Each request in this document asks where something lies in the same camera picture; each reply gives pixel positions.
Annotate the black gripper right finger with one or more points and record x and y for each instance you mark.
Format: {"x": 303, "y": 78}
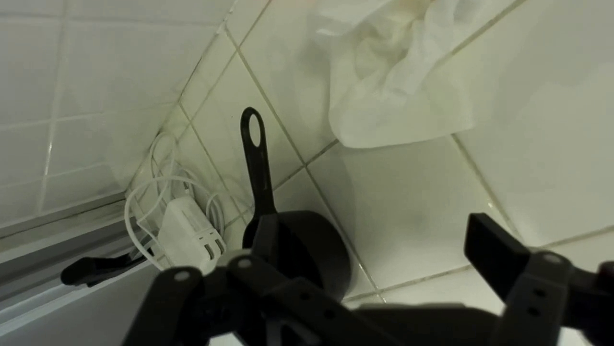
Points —
{"x": 541, "y": 292}

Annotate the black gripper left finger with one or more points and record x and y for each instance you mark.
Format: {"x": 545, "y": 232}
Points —
{"x": 290, "y": 313}

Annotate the black measuring cup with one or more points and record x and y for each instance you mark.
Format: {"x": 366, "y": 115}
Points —
{"x": 295, "y": 244}

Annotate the white power adapter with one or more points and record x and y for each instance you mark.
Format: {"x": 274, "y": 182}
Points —
{"x": 173, "y": 220}

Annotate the crumpled white paper towel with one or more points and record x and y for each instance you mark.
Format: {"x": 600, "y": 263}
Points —
{"x": 386, "y": 67}

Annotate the black window handle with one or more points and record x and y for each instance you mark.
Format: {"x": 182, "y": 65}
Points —
{"x": 88, "y": 272}

